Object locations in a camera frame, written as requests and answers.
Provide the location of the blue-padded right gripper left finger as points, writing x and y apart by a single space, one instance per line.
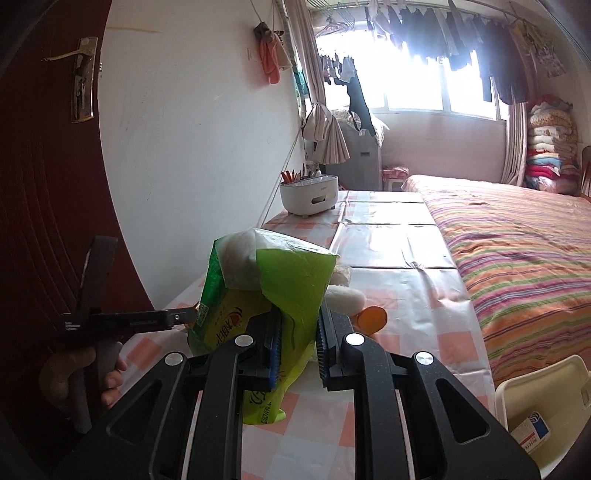
183 418

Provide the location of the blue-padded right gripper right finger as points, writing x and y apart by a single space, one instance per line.
413 418

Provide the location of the white red medicine box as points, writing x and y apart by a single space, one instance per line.
532 432

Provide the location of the green plastic snack bag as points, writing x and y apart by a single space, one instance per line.
250 273

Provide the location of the cream plastic trash bin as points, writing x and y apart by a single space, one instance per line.
561 394

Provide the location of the person's left hand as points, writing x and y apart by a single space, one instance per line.
55 374

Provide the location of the dark red wooden door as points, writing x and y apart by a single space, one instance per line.
55 197

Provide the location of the striped colourful bedspread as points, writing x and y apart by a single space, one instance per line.
524 257

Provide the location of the orange white checkered tablecloth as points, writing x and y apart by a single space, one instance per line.
399 260

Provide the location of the grey white washing machine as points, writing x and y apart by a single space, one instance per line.
363 170

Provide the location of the stack of folded quilts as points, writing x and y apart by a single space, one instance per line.
552 163

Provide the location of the beige tied curtain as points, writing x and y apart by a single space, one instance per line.
322 128

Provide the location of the pink cloth on hook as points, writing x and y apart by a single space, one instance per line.
272 53

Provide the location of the hanging dark clothes row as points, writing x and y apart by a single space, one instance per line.
409 57

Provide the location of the brass door handle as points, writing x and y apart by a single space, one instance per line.
85 57

